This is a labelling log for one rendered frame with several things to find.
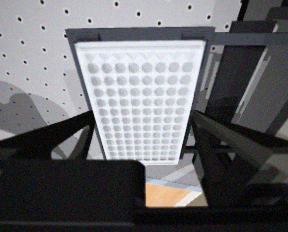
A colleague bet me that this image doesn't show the light grey perforated base plate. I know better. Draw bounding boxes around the light grey perforated base plate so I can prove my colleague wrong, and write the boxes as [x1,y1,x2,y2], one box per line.
[0,0,243,187]

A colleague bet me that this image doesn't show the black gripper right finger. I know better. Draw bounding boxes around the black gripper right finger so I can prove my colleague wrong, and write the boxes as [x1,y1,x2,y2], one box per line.
[191,110,288,206]

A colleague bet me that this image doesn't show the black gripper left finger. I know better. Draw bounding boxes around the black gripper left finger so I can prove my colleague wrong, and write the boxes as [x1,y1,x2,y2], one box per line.
[0,110,96,159]

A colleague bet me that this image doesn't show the white multi-well plate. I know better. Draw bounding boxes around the white multi-well plate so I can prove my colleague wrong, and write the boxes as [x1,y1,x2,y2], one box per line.
[74,40,206,165]

